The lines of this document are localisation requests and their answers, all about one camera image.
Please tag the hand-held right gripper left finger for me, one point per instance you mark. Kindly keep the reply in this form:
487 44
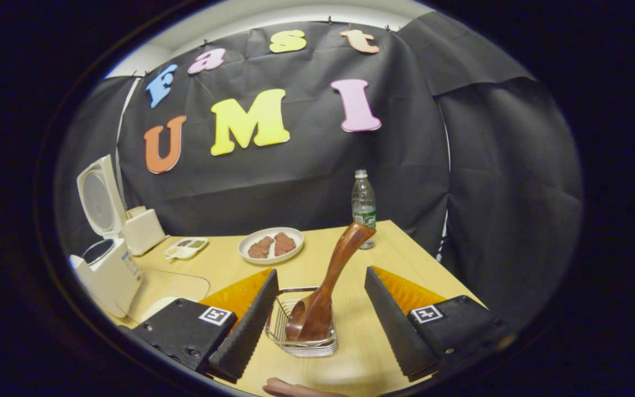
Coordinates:
248 331

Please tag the clear plastic water bottle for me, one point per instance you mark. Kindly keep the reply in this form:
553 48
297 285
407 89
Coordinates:
364 204

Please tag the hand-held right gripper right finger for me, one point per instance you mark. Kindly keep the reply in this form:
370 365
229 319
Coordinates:
392 331

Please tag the white rice cooker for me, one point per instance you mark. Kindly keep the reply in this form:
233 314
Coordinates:
108 281

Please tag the white rice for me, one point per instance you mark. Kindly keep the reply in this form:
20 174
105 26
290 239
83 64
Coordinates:
163 310

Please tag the white round plate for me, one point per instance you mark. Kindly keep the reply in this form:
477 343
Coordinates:
299 242

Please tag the brown meat piece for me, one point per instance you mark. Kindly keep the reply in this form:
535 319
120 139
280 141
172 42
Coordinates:
284 243
261 248

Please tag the white divided sauce dish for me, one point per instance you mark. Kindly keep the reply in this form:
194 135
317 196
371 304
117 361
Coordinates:
185 249

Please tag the clear plastic container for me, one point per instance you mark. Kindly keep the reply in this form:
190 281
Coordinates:
185 281

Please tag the white toaster with bread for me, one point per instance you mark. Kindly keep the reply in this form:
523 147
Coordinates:
144 231

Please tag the brown wooden spoon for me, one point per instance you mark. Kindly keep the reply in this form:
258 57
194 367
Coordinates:
339 264

